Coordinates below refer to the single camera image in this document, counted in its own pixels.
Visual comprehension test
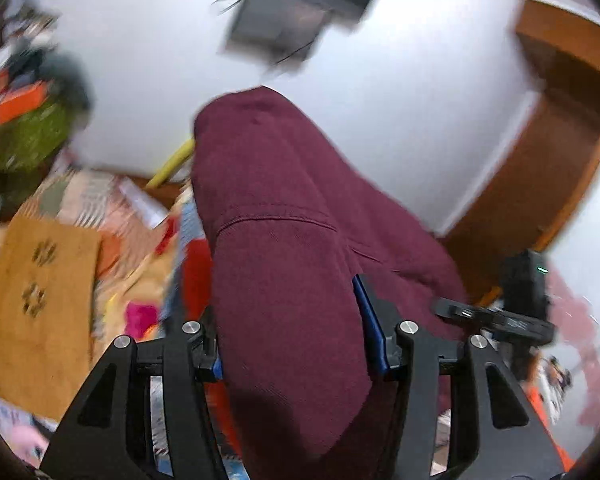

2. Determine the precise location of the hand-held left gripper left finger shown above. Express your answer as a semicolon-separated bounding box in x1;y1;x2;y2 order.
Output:
40;305;231;480

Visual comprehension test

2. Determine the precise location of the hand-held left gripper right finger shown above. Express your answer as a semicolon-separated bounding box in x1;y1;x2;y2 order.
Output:
352;274;566;480

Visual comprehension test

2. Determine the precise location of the blue patchwork printed blanket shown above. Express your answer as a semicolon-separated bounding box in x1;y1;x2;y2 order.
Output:
162;190;216;321

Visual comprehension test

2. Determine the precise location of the pink cloth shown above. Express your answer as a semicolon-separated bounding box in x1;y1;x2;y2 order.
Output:
125;300;159;342

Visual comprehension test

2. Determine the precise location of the orange cloth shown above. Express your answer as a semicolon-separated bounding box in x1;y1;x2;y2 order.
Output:
522;385;578;468

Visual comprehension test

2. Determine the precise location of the maroon garment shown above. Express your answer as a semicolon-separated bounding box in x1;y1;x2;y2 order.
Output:
190;86;473;480

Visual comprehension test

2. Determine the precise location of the yellow stick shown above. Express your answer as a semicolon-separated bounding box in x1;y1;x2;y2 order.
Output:
145;139;197;190

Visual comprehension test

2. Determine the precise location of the green bag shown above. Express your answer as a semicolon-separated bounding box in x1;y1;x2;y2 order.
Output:
0;100;76;176

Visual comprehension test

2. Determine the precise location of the white flower print wardrobe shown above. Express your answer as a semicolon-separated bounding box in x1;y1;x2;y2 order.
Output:
540;150;600;461

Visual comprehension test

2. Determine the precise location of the brown paw print mat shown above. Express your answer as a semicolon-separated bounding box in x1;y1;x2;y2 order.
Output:
0;215;103;423

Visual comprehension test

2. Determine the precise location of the wooden door frame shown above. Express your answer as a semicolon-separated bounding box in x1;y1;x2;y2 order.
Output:
440;0;600;306

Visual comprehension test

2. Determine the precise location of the orange box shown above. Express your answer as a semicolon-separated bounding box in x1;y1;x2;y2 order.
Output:
0;82;51;126

